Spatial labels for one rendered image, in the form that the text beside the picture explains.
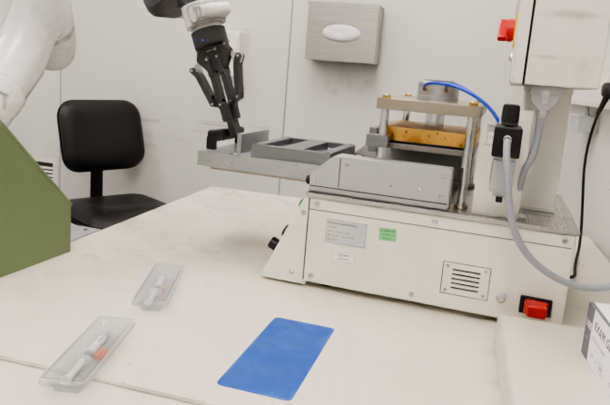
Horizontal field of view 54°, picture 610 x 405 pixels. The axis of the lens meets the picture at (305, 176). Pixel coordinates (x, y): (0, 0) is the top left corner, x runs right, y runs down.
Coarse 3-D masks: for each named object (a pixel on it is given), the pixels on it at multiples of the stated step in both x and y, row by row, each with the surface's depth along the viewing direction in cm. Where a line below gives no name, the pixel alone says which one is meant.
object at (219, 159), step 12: (252, 132) 126; (264, 132) 133; (228, 144) 133; (240, 144) 121; (204, 156) 120; (216, 156) 120; (228, 156) 119; (240, 156) 118; (216, 168) 122; (228, 168) 119; (240, 168) 118; (252, 168) 117; (264, 168) 117; (276, 168) 116; (288, 168) 115; (300, 168) 114; (312, 168) 113; (300, 180) 117
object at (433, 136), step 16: (400, 128) 108; (416, 128) 108; (432, 128) 111; (448, 128) 114; (464, 128) 118; (480, 128) 122; (400, 144) 108; (416, 144) 108; (432, 144) 107; (448, 144) 106
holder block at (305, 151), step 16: (256, 144) 118; (272, 144) 124; (288, 144) 133; (304, 144) 124; (320, 144) 128; (336, 144) 131; (352, 144) 131; (288, 160) 116; (304, 160) 115; (320, 160) 114
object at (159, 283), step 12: (156, 264) 110; (168, 264) 110; (180, 264) 111; (156, 276) 104; (168, 276) 104; (144, 288) 98; (156, 288) 98; (168, 288) 99; (144, 300) 93; (156, 300) 94
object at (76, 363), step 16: (96, 320) 85; (112, 320) 85; (128, 320) 86; (80, 336) 79; (96, 336) 80; (112, 336) 80; (64, 352) 75; (80, 352) 75; (96, 352) 75; (48, 368) 71; (64, 368) 71; (80, 368) 71
